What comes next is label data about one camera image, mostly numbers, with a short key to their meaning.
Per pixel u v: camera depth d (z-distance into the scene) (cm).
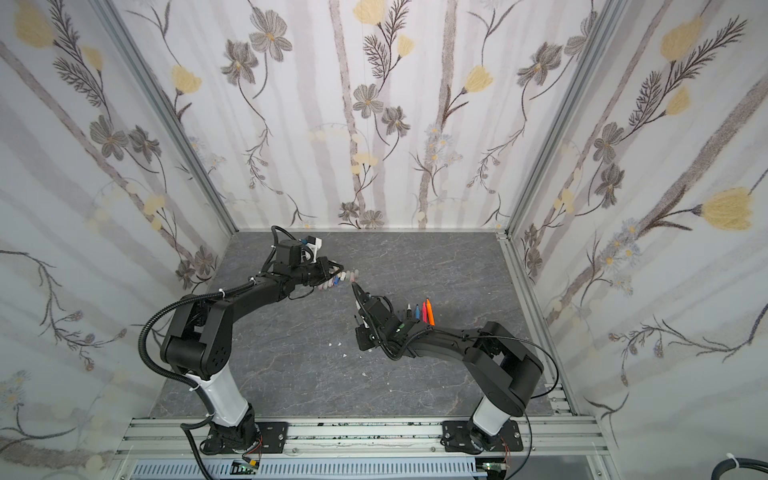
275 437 73
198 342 49
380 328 67
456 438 73
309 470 70
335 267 91
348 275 106
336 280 104
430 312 97
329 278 87
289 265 75
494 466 71
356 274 107
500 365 47
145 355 46
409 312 98
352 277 107
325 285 91
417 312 97
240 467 73
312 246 87
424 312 97
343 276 104
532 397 46
